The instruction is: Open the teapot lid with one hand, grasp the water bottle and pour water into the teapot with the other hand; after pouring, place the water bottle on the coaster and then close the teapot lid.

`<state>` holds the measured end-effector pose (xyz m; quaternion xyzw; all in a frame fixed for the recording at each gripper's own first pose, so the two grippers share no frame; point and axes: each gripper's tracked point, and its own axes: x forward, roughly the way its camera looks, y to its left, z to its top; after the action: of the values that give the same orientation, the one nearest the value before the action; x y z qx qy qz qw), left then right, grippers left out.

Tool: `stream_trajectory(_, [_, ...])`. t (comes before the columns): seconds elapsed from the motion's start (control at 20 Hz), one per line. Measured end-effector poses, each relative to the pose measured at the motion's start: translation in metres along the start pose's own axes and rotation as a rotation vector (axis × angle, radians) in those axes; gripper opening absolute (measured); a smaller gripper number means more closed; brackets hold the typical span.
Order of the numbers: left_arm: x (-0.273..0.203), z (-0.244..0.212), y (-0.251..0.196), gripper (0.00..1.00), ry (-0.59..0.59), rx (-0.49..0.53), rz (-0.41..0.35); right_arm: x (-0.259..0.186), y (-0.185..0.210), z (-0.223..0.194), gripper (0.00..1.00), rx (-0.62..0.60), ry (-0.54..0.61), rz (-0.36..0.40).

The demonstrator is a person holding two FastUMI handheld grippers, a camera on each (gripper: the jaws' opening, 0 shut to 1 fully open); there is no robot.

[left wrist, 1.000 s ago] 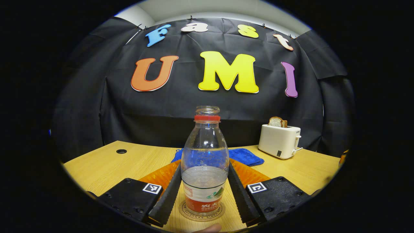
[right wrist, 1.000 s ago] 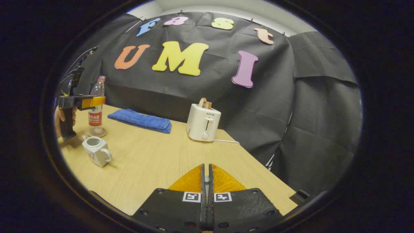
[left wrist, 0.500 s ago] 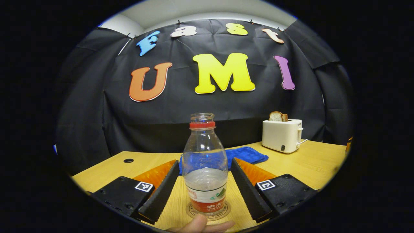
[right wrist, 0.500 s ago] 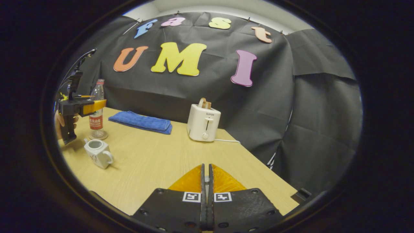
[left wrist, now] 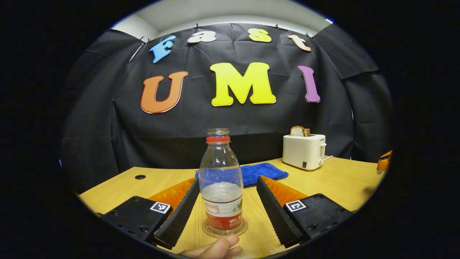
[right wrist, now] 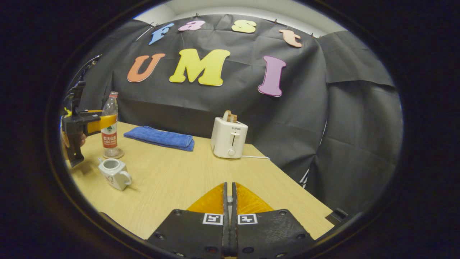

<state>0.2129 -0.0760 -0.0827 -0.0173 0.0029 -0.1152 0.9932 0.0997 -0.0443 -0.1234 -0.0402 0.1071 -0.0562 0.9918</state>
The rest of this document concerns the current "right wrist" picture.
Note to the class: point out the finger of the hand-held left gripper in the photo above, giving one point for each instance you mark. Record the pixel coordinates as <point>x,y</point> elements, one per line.
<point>102,123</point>

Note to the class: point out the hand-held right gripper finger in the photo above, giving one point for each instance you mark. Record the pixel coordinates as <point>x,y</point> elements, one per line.
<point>226,230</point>
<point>233,230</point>

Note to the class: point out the clear plastic water bottle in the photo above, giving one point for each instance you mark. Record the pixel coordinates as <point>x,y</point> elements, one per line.
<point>109,138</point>

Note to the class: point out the white teacup lid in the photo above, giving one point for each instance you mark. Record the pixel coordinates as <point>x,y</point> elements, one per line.
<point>230,199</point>

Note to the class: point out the round wooden coaster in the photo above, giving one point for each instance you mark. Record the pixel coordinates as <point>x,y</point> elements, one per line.
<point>121,154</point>

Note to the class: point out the white floral teacup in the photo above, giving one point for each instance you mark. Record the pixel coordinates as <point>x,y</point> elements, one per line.
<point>115,176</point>

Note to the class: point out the blue folded towel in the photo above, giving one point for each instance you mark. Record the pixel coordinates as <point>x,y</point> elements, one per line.
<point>158,137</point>

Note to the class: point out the white toaster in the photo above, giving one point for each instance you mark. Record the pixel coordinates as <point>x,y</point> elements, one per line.
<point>228,138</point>

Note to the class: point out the small black block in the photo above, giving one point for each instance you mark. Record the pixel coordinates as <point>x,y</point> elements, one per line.
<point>337,216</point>

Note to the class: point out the toasted bread slice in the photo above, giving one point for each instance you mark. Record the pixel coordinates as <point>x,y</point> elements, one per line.
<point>230,117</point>

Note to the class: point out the black backdrop cloth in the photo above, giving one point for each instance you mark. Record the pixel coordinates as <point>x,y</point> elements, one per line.
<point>305,108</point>

